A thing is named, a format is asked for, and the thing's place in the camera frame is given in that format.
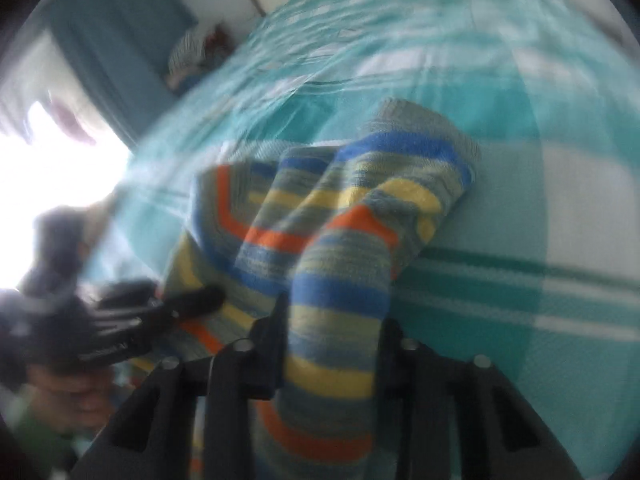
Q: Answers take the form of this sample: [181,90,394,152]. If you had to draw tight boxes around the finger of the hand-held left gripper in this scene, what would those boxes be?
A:
[147,285,226,328]

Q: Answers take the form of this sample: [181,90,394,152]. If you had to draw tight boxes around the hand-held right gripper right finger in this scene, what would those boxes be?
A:
[377,317,585,480]

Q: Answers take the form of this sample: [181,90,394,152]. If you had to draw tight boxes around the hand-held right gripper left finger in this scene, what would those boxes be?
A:
[70,292,291,480]

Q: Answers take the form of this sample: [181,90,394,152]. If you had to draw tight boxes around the striped knit sweater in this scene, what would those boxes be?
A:
[127,97,483,480]

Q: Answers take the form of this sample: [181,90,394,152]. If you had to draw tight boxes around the pile of clothes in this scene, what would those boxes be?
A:
[167,25,238,92]

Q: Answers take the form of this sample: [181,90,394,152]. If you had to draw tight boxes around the person's left hand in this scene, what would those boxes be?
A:
[22,362,118,433]

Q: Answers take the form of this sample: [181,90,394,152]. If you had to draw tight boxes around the teal plaid blanket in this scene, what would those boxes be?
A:
[85,0,640,480]

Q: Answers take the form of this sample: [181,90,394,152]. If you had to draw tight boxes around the blue curtain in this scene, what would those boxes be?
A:
[47,0,198,143]

